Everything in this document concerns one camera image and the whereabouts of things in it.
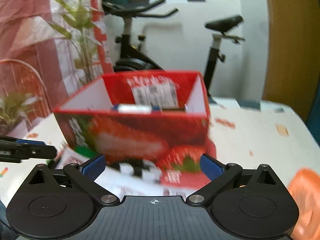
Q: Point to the black white sock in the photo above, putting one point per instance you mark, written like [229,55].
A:
[140,168]

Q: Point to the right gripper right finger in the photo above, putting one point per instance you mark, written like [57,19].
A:
[222,177]

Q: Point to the wooden door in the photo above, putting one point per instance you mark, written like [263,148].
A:
[293,55]

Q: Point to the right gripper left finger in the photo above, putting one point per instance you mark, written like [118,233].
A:
[83,177]

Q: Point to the red strawberry cardboard box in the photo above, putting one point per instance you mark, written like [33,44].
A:
[156,117]

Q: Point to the pink printed backdrop cloth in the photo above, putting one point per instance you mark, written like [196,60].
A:
[49,50]

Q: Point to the orange plastic bowl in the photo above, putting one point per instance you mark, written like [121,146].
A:
[304,188]

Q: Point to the black exercise bike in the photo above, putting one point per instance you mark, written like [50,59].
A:
[190,37]

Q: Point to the white patterned table mat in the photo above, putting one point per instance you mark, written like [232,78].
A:
[270,143]

